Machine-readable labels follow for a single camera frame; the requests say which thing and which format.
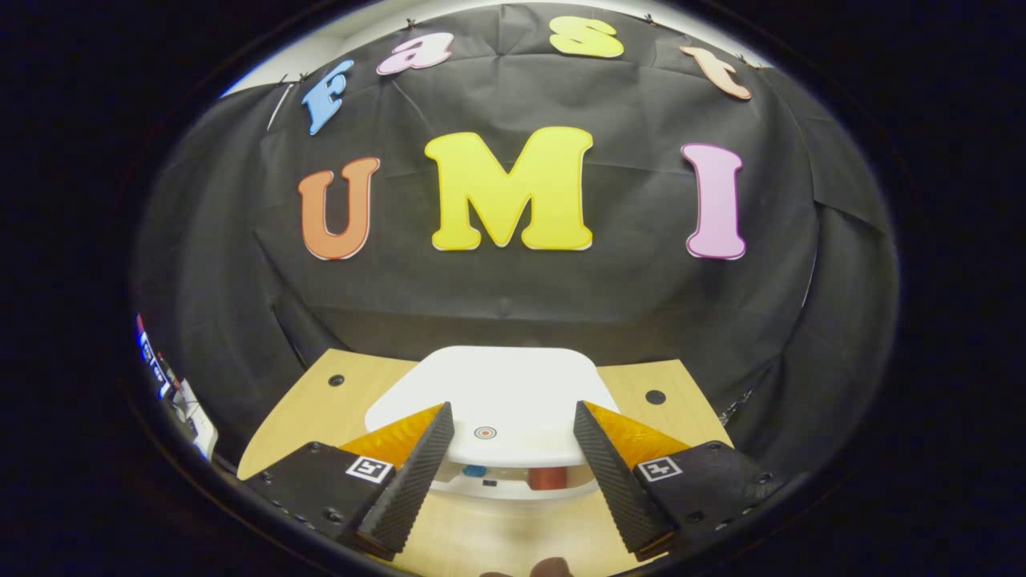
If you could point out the wooden desktop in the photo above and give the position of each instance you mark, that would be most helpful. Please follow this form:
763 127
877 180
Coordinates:
513 537

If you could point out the red pop can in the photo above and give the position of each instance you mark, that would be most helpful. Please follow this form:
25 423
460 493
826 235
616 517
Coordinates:
547 478

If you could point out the computer monitor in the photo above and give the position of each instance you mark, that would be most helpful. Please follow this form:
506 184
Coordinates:
152 361

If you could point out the black backdrop cloth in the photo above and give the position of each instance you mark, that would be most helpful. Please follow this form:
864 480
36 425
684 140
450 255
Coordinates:
561 288

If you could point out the white side desk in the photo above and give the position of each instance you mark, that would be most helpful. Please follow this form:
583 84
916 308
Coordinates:
196 421

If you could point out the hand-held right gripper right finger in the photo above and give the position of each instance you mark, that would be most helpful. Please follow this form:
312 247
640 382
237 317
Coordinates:
613 489

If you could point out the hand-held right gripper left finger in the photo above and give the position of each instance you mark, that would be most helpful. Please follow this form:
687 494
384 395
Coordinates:
409 485

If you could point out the blue paper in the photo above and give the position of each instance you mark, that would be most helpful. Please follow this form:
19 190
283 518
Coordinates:
474 471

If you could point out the white desktop garbage bin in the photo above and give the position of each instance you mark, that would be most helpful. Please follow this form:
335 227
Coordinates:
497 385

